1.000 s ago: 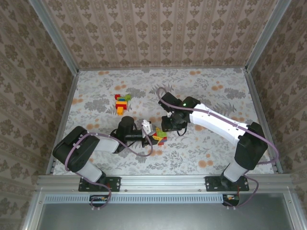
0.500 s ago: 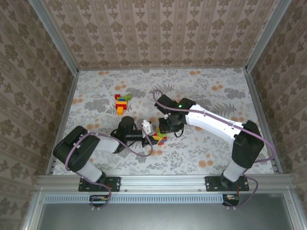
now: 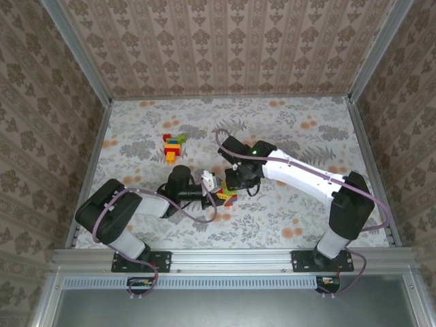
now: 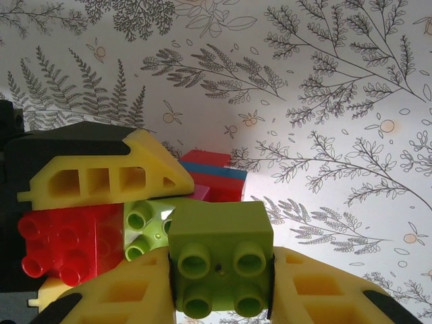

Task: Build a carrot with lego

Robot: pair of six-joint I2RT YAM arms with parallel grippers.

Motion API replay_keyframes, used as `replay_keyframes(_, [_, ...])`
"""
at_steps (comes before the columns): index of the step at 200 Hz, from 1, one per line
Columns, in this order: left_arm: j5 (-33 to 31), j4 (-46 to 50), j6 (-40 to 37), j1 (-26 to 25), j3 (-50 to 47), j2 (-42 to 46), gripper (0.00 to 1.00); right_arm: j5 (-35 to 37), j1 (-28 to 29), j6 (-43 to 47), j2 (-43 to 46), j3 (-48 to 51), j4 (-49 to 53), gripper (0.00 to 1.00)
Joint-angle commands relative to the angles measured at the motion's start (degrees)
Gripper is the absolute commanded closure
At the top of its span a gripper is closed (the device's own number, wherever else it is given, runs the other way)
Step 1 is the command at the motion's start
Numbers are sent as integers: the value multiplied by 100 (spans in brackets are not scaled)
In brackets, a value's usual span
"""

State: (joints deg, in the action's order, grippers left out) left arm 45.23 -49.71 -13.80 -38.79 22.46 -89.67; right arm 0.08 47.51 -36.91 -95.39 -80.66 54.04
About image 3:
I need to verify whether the floral patterned table cover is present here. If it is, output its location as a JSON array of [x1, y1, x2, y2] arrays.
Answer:
[[73, 97, 391, 249]]

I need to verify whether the grey metal panel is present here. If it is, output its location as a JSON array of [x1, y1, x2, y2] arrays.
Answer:
[[50, 288, 416, 327]]

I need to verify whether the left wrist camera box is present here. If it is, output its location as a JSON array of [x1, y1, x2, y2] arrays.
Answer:
[[200, 170, 223, 193]]

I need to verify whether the aluminium table edge rail wide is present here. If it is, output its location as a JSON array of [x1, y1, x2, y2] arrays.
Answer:
[[50, 247, 415, 273]]

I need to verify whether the thin aluminium table rail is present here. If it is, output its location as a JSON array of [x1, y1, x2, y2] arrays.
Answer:
[[110, 93, 350, 100]]

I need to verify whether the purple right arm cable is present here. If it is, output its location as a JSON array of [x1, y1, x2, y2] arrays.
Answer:
[[215, 128, 389, 297]]

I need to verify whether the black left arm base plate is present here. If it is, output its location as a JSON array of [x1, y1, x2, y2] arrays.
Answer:
[[112, 251, 172, 273]]

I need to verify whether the grey slotted cable duct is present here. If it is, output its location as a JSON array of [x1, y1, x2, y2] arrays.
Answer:
[[63, 276, 320, 290]]

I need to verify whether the aluminium table side rail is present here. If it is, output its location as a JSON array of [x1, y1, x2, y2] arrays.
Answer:
[[64, 100, 113, 248], [345, 97, 403, 248]]

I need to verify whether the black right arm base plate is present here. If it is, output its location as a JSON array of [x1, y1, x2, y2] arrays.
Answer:
[[292, 250, 354, 273]]

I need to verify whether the aluminium frame post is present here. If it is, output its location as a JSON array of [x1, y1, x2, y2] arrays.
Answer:
[[347, 0, 416, 103], [40, 0, 113, 107]]

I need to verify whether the aluminium lower frame bar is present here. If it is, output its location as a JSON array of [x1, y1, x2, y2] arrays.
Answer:
[[30, 272, 65, 327], [401, 272, 430, 327]]

